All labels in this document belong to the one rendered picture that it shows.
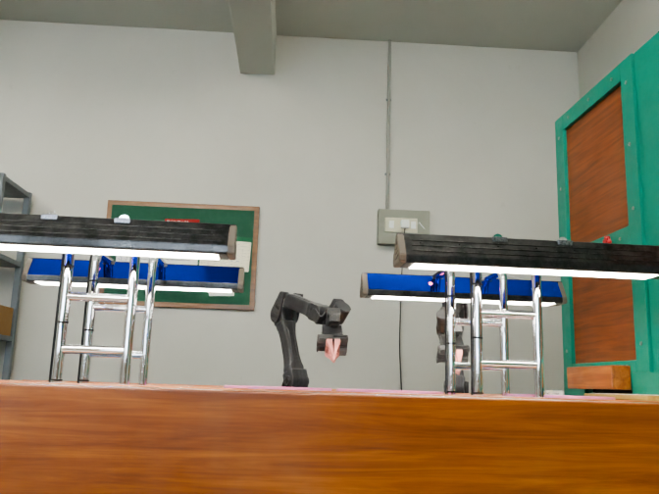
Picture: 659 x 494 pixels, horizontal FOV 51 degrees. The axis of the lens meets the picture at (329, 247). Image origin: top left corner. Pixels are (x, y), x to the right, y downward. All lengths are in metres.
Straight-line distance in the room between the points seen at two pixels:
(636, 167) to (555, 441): 1.17
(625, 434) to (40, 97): 4.10
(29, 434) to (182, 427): 0.23
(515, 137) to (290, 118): 1.45
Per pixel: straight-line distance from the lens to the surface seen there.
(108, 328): 4.28
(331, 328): 2.30
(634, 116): 2.26
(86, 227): 1.52
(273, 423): 1.13
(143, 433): 1.15
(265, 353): 4.14
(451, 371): 1.92
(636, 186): 2.20
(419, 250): 1.49
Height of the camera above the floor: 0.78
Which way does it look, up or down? 11 degrees up
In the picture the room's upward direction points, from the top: 2 degrees clockwise
